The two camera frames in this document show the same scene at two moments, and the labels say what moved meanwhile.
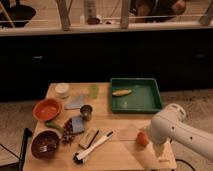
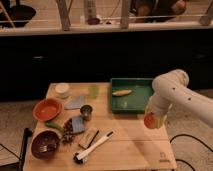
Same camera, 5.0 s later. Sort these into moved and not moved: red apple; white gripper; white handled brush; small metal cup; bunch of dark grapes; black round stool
Moved: white gripper; red apple
Not moved: black round stool; small metal cup; white handled brush; bunch of dark grapes
